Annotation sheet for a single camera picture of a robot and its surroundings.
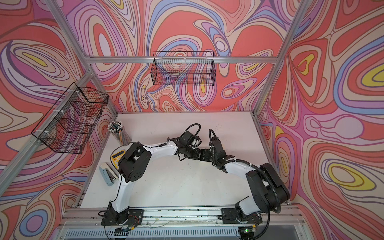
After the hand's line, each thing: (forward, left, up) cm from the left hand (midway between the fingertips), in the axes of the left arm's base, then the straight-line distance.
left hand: (203, 158), depth 93 cm
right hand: (+1, -1, +2) cm, 2 cm away
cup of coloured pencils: (+11, +52, +16) cm, 55 cm away
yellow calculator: (0, +55, 0) cm, 55 cm away
